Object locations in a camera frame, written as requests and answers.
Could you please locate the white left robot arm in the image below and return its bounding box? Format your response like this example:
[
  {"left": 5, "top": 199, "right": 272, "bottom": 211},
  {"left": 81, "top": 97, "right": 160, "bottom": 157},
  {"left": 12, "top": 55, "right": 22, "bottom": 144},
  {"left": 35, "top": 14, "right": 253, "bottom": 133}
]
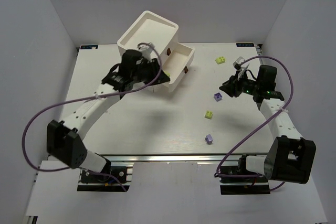
[{"left": 47, "top": 49, "right": 170, "bottom": 174}]

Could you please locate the blue label sticker left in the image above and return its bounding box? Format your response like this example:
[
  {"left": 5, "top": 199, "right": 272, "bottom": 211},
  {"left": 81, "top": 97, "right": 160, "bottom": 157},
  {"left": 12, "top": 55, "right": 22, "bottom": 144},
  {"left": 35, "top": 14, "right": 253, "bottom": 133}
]
[{"left": 80, "top": 45, "right": 98, "bottom": 50}]

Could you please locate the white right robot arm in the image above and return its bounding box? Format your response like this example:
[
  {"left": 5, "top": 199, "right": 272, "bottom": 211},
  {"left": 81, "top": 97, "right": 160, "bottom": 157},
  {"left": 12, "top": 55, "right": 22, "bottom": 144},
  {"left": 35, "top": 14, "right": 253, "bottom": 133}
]
[{"left": 220, "top": 63, "right": 316, "bottom": 184}]

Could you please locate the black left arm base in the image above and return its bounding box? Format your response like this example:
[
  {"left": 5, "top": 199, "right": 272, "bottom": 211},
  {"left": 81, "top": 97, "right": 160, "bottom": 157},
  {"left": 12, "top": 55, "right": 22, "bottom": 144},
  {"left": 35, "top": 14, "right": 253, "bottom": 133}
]
[{"left": 77, "top": 163, "right": 134, "bottom": 192}]

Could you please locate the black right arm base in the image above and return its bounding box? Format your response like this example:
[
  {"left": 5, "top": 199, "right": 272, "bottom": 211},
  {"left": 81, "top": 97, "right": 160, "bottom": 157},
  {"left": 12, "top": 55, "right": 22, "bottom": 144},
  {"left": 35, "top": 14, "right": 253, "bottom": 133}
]
[{"left": 220, "top": 155, "right": 270, "bottom": 195}]

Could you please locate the white drawer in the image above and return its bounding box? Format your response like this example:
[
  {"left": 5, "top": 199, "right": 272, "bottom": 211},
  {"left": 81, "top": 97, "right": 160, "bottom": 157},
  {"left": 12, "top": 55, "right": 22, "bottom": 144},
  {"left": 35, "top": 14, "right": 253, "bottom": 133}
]
[{"left": 161, "top": 43, "right": 195, "bottom": 93}]

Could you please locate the aluminium front rail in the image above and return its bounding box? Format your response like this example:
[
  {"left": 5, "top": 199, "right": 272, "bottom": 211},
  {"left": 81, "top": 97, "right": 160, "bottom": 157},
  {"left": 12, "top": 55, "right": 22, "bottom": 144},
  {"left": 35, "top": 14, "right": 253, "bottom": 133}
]
[{"left": 48, "top": 153, "right": 274, "bottom": 164}]

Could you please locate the blue label sticker right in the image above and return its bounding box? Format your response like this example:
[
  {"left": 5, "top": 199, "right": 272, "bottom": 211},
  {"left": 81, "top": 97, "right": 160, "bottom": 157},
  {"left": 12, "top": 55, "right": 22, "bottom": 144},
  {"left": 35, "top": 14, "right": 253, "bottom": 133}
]
[{"left": 236, "top": 42, "right": 255, "bottom": 47}]

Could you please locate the white drawer cabinet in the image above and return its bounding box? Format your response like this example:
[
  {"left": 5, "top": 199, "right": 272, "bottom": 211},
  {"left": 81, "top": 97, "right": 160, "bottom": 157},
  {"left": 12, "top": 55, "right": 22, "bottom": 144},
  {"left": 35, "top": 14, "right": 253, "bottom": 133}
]
[{"left": 117, "top": 10, "right": 179, "bottom": 92}]

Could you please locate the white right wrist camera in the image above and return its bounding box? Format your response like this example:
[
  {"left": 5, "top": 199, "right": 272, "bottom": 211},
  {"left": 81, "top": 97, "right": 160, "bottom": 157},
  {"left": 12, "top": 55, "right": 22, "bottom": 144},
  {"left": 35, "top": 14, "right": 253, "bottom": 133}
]
[{"left": 233, "top": 57, "right": 249, "bottom": 80}]

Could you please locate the blue label sticker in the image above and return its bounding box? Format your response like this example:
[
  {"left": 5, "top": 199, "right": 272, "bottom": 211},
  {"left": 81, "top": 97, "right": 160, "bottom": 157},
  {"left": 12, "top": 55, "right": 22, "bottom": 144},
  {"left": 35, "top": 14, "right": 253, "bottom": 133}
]
[
  {"left": 80, "top": 45, "right": 98, "bottom": 50},
  {"left": 236, "top": 42, "right": 255, "bottom": 47}
]

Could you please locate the light purple lego brick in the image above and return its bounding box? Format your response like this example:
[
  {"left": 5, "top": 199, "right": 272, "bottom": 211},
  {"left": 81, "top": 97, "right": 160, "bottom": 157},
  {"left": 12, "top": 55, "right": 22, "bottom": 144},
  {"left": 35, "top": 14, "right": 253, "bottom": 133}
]
[{"left": 205, "top": 134, "right": 213, "bottom": 145}]

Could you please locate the green yellow lego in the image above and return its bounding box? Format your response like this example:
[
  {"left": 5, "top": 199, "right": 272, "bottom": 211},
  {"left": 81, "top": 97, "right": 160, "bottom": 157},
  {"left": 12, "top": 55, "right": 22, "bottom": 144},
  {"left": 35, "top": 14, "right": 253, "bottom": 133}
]
[{"left": 204, "top": 110, "right": 213, "bottom": 119}]

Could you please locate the yellow-green lego brick far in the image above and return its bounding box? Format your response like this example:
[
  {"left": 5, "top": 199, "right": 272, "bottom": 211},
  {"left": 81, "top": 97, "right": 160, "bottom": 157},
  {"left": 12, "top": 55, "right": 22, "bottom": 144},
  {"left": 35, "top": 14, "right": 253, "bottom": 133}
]
[{"left": 215, "top": 56, "right": 226, "bottom": 65}]

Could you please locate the purple lego brick hollow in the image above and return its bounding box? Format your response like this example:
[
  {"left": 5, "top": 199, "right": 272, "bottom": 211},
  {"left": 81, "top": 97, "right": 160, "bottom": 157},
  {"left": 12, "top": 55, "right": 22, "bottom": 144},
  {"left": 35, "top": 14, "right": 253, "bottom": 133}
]
[{"left": 213, "top": 93, "right": 223, "bottom": 102}]

